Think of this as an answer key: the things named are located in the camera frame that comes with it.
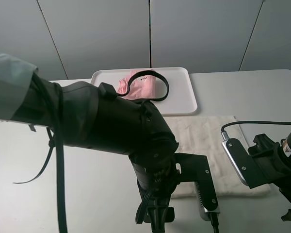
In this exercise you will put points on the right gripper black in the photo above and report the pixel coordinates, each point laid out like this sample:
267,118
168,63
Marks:
274,160

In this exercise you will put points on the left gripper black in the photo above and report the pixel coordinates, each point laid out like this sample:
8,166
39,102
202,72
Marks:
156,180

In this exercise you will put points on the cream white towel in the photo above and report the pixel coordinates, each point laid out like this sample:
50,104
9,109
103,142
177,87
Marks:
201,135

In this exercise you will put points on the pink towel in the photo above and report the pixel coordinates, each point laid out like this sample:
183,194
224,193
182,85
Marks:
142,88

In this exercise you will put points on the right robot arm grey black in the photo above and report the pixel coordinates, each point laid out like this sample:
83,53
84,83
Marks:
274,161

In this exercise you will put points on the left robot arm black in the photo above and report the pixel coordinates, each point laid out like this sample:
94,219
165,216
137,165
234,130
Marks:
95,117

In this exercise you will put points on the white rectangular plastic tray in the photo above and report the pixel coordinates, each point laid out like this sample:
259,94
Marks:
181,99

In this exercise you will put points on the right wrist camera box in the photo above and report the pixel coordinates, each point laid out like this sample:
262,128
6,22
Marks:
247,170

